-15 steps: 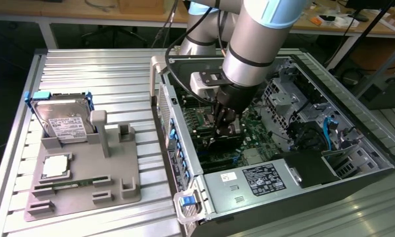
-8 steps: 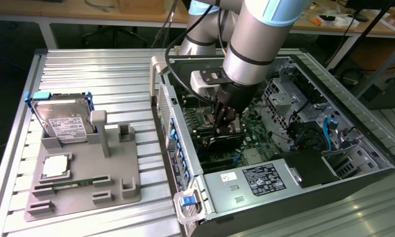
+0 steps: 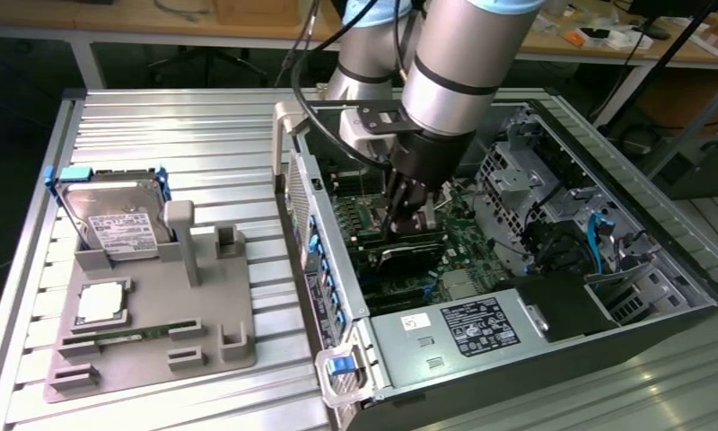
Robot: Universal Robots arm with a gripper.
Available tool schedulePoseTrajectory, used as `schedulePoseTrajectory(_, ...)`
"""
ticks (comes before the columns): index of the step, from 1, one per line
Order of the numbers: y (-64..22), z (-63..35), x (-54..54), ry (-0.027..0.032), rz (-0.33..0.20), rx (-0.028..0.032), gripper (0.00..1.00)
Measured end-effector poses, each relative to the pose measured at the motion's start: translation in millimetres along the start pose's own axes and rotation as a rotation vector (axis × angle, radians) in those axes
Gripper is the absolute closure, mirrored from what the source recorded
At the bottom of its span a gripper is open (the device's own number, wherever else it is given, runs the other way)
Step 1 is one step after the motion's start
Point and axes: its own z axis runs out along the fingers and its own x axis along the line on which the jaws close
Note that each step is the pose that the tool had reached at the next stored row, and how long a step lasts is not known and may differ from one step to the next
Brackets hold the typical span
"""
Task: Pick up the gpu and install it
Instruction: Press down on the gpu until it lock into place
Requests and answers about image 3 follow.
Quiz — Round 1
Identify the black plastic shroud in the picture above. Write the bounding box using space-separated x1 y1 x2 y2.
493 272 621 345

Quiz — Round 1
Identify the black cable bundle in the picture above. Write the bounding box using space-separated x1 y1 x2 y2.
517 217 594 276

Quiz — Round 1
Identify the grey dangling cable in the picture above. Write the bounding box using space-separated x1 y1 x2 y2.
278 0 324 82

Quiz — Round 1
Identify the black tripod pole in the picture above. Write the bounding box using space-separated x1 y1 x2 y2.
589 0 718 127

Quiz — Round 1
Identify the black chair base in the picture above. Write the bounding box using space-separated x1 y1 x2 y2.
146 44 258 86

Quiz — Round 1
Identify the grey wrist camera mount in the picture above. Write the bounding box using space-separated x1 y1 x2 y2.
337 105 424 170

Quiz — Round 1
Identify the blue case latch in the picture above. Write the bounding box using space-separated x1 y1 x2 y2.
325 356 358 376

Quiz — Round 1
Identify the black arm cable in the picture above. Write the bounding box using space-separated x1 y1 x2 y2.
289 0 396 171

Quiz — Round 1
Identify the orange white desk object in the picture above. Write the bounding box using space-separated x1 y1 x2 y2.
565 25 654 51

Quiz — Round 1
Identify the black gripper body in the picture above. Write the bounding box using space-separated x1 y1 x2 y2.
386 128 477 194

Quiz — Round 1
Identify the black monitor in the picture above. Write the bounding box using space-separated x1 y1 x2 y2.
626 0 718 17

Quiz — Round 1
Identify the hard disk drive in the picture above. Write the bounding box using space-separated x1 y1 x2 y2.
41 164 172 252

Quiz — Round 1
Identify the black RAM slot bank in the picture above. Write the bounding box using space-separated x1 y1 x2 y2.
326 169 390 195

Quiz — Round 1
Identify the grey vented drive tray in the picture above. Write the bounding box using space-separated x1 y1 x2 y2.
582 262 677 325

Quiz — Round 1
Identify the wooden desk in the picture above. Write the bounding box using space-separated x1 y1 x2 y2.
0 0 718 131

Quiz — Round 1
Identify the aluminium profile frame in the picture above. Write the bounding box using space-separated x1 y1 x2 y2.
640 78 718 180

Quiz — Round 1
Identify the dark grey box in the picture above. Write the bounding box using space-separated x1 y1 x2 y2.
654 136 718 201

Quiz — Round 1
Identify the silver CPU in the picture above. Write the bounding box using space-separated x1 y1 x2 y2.
74 282 126 325

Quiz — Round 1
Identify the long black expansion slot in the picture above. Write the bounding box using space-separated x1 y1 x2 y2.
361 286 430 303
368 297 436 315

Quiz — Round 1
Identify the blue wire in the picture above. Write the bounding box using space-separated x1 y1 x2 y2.
586 210 612 275

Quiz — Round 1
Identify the silver finned heat sink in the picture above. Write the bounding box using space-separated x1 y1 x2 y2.
441 271 480 302

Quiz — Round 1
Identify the CPU socket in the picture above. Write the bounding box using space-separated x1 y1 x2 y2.
361 197 396 233

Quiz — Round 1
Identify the black green graphics card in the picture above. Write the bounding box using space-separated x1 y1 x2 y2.
349 219 450 284

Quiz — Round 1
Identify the brown cardboard box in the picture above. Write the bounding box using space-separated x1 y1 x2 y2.
213 0 305 29

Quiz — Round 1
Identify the grey power supply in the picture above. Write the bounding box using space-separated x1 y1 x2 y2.
358 289 552 390

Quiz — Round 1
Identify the blue slot retainer row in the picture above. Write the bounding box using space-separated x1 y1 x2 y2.
306 214 348 336

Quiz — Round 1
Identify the green bare RAM stick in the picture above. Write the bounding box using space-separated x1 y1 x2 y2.
94 328 174 347

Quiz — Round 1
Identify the grey parts rack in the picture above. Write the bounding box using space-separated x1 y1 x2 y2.
44 200 260 404

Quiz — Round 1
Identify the green motherboard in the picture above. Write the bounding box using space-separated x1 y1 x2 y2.
328 172 504 315

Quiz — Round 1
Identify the metal disk bay cage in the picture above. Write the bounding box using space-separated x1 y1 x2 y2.
476 141 552 216

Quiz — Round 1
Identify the grey coiled cable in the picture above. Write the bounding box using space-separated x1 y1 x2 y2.
153 0 214 23

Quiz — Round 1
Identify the open black PC case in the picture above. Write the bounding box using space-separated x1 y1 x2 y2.
272 96 718 431

